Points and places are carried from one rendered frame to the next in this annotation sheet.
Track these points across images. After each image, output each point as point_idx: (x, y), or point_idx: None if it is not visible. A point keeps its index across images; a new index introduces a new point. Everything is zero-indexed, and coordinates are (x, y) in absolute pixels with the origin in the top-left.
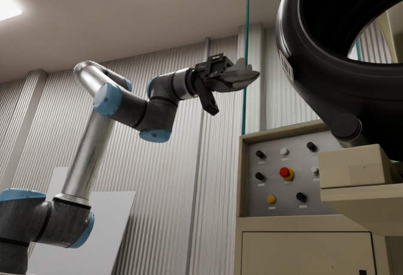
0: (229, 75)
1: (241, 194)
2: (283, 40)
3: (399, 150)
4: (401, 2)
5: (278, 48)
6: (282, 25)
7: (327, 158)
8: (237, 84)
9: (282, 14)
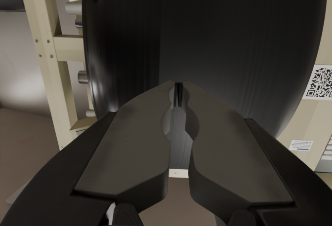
0: (90, 131)
1: None
2: (85, 28)
3: None
4: None
5: (99, 35)
6: (85, 58)
7: None
8: (222, 150)
9: (88, 81)
